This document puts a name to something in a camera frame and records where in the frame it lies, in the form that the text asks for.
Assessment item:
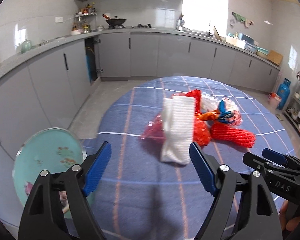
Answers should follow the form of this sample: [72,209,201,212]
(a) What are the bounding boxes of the red plastic bag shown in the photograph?
[173,89,211,147]

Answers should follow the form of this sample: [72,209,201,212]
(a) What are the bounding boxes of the red foam net sleeve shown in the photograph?
[210,122,256,148]

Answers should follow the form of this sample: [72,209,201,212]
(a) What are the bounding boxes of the orange blue snack wrapper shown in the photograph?
[196,100,234,124]

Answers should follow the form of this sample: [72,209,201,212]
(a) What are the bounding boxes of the white towel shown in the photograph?
[160,95,196,165]

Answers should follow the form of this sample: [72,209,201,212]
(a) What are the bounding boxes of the teal trash bin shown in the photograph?
[12,127,87,206]

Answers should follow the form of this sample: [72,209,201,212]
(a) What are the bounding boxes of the grey kitchen cabinets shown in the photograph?
[0,29,280,158]

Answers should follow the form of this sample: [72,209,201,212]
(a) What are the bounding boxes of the person's right hand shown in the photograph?
[279,200,300,231]

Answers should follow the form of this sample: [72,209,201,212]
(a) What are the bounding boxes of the blue plaid tablecloth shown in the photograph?
[71,76,295,239]

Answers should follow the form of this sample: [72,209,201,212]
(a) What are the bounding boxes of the pink transparent plastic bag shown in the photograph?
[141,113,165,144]

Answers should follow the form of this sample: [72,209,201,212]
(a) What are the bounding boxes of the purple wrapper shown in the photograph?
[24,181,70,214]

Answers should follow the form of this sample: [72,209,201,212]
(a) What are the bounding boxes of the blue gas cylinder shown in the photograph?
[277,78,291,110]

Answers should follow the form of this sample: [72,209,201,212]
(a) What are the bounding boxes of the red white patterned bag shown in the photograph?
[198,93,243,126]

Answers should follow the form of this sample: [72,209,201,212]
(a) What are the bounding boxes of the cardboard box on counter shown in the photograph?
[267,50,283,66]

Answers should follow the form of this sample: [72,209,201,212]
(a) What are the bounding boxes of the green kettle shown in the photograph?
[20,38,32,54]

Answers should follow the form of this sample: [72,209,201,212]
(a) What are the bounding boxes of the spice rack with bottles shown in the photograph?
[70,2,97,36]

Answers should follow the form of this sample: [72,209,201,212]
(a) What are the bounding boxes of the black wok on stove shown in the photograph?
[102,14,126,29]

